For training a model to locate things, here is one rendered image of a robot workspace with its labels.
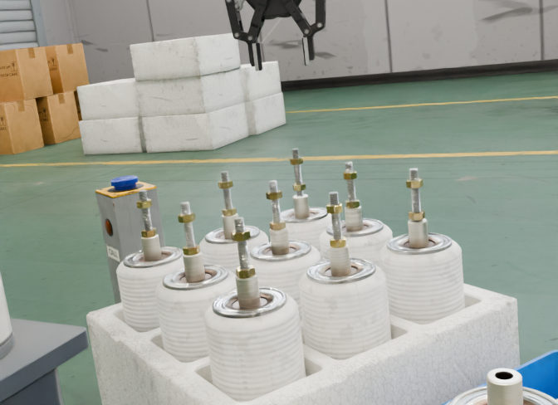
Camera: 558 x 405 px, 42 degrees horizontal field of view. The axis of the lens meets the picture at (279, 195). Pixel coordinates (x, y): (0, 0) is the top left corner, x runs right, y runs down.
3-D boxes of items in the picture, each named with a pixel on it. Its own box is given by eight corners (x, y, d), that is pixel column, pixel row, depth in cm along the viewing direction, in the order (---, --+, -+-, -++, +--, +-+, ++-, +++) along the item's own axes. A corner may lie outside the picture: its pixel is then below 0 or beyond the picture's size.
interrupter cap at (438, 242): (416, 261, 80) (415, 256, 80) (374, 248, 86) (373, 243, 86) (466, 246, 83) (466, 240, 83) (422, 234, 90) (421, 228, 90)
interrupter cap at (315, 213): (306, 208, 109) (306, 204, 109) (339, 215, 103) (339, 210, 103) (266, 220, 105) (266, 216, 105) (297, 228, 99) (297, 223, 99)
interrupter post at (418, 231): (418, 251, 83) (416, 224, 82) (404, 247, 85) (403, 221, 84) (433, 246, 84) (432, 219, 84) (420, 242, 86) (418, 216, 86)
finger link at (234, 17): (235, -6, 100) (250, 36, 101) (223, -1, 100) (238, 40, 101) (231, -7, 97) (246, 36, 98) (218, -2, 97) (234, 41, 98)
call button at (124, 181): (118, 195, 104) (115, 182, 104) (108, 192, 107) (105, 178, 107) (144, 189, 106) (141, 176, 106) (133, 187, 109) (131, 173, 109)
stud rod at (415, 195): (415, 230, 85) (410, 168, 83) (423, 230, 84) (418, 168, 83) (412, 232, 84) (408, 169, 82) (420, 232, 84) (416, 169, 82)
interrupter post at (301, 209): (304, 214, 106) (301, 192, 105) (314, 217, 104) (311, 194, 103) (291, 218, 104) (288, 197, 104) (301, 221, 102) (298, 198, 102)
